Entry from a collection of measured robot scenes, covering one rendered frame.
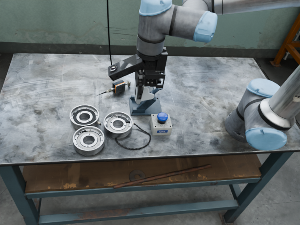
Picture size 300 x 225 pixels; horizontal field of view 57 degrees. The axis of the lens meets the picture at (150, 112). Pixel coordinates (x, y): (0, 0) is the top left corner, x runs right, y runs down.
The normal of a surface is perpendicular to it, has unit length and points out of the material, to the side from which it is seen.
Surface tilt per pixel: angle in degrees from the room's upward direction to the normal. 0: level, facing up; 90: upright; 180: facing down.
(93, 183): 0
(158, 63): 90
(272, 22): 90
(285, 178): 0
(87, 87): 0
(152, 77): 90
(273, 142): 98
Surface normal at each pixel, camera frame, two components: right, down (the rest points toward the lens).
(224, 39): 0.14, 0.73
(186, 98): 0.12, -0.69
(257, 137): -0.21, 0.78
